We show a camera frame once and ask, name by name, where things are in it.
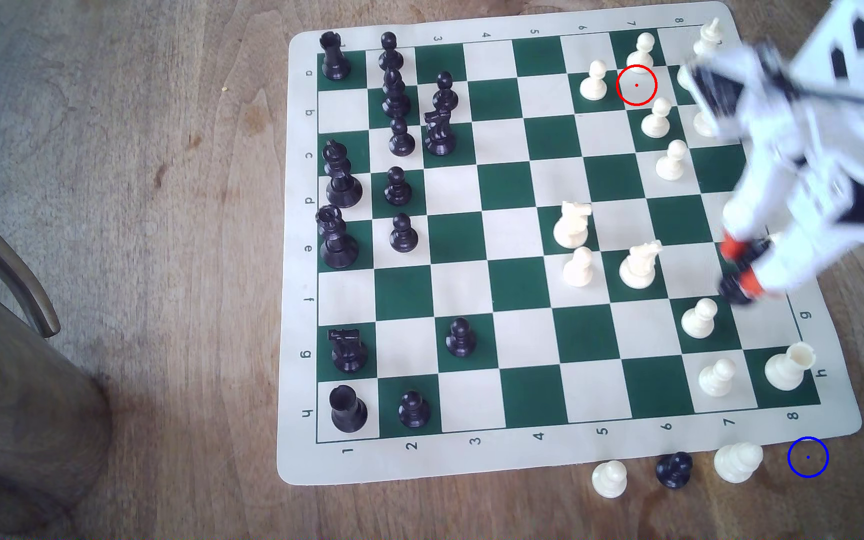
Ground black camera cable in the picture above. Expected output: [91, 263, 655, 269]
[775, 78, 864, 109]

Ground white bishop top right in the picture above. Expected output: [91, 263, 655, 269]
[676, 18, 724, 93]

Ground brown metal jug with handle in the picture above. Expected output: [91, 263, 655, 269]
[0, 183, 113, 535]

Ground black chess king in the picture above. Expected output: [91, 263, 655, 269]
[322, 140, 364, 210]

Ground green and white chess mat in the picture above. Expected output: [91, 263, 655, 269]
[276, 1, 864, 487]

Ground black chess bishop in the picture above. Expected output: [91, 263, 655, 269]
[718, 238, 772, 306]
[381, 69, 412, 120]

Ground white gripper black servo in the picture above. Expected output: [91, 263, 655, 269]
[718, 96, 864, 300]

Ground black chess knight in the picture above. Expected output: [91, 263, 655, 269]
[423, 108, 457, 157]
[327, 327, 369, 374]

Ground white chess bishop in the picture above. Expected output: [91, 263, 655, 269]
[714, 441, 765, 485]

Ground black chess pawn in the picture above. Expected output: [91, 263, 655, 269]
[432, 71, 459, 114]
[655, 452, 694, 491]
[378, 30, 405, 73]
[388, 117, 417, 158]
[390, 213, 420, 254]
[398, 390, 432, 430]
[445, 317, 478, 358]
[384, 165, 414, 207]

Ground white chess pawn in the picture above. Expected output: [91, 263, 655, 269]
[626, 32, 658, 70]
[591, 459, 629, 500]
[698, 357, 738, 399]
[640, 97, 673, 140]
[579, 60, 609, 102]
[681, 297, 720, 340]
[562, 246, 596, 289]
[654, 139, 689, 183]

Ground black chess queen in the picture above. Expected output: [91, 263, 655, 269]
[315, 204, 360, 270]

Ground black chess rook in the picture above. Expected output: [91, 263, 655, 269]
[318, 30, 352, 82]
[328, 384, 369, 434]

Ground white chess knight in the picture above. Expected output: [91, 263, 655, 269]
[552, 200, 594, 251]
[618, 240, 664, 291]

